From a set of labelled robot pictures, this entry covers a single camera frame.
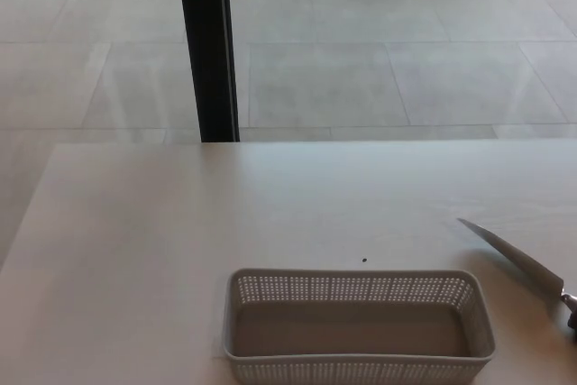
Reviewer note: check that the grey perforated plastic basket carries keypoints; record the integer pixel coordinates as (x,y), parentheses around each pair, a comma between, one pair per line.
(356,362)

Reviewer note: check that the black vertical frame post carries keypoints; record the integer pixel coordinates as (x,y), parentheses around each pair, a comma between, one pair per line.
(203,42)

